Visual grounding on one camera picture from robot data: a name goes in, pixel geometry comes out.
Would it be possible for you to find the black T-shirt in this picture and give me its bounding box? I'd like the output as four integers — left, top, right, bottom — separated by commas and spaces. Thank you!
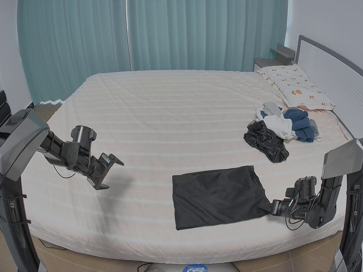
172, 165, 270, 231

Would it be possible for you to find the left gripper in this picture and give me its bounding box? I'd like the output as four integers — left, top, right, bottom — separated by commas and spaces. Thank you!
85, 152, 125, 190

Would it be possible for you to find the pile of clothes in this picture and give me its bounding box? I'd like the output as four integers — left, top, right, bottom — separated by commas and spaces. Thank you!
243, 101, 322, 164

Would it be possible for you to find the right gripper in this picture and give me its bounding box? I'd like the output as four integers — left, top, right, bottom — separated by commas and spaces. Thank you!
271, 199, 287, 217

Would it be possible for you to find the bed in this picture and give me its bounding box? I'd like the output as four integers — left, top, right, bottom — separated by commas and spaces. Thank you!
21, 34, 363, 263

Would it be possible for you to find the grey bedside table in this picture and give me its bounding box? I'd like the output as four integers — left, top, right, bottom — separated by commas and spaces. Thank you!
254, 45, 295, 71

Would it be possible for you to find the black chest of drawers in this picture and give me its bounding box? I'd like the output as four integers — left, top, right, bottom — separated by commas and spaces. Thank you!
0, 90, 13, 127

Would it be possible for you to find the white printed pillow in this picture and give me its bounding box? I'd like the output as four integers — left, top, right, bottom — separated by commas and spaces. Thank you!
255, 65, 336, 110

